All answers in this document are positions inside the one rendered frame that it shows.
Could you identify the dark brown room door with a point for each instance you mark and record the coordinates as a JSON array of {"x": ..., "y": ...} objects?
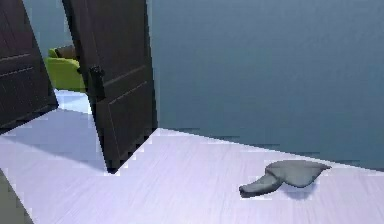
[
  {"x": 123, "y": 83},
  {"x": 20, "y": 66}
]

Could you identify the grey cloth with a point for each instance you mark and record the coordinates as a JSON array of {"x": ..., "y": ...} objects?
[{"x": 290, "y": 175}]

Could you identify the lime green armchair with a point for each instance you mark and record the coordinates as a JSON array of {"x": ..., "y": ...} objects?
[{"x": 63, "y": 71}]

